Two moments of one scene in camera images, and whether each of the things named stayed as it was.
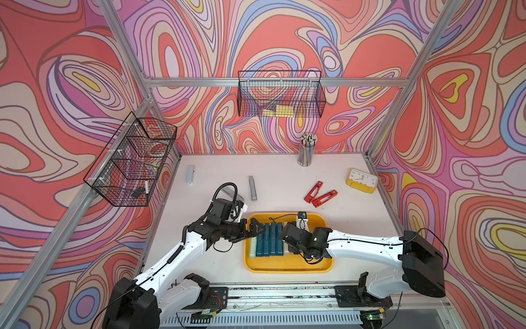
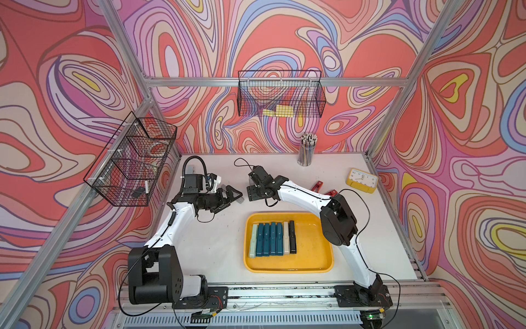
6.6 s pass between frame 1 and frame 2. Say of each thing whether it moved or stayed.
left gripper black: moved
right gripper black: moved
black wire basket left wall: stayed
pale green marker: stayed
